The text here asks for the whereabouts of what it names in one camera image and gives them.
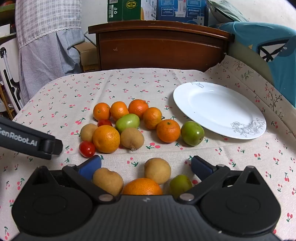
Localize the white and black frame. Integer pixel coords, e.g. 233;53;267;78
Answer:
0;38;23;110

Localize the teal printed cushion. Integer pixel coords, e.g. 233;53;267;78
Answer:
217;21;296;108

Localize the brown cardboard box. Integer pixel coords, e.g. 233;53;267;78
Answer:
74;42;100;72

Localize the floral branch print cloth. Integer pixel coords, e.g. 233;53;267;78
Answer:
203;54;296;130

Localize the brown longan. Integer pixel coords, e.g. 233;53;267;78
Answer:
120;127;145;151
80;123;99;142

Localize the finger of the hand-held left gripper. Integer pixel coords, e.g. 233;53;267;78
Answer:
38;138;63;160

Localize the small orange mandarin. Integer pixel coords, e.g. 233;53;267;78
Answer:
122;178;164;195
93;102;111;121
110;101;129;121
143;107;163;130
128;99;149;119
157;119;181;143

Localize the white and orange carton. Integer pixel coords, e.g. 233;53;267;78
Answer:
141;0;158;21

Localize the large orange mandarin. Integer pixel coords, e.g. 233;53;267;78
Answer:
92;125;121;154

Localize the white plate with line drawing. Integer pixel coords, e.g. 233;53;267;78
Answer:
173;82;267;140

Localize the blue cardboard box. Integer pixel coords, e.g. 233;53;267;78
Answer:
156;0;209;26

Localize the cherry print tablecloth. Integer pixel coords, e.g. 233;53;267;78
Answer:
0;68;296;241

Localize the brown kiwi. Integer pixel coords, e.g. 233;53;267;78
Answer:
144;158;172;185
92;168;124;197

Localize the grey green pillow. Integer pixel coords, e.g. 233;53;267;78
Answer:
206;0;249;24

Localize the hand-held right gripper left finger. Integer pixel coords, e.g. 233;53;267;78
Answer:
31;155;115;204

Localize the large green jujube fruit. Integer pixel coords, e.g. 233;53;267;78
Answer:
181;121;205;146

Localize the small green jujube fruit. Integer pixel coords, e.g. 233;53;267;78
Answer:
170;175;193;198

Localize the blue checked fabric cover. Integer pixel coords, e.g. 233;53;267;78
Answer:
15;0;85;100

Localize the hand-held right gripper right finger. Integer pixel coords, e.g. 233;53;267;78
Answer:
177;156;266;204

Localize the grey green sofa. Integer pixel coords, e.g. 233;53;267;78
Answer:
228;40;274;84

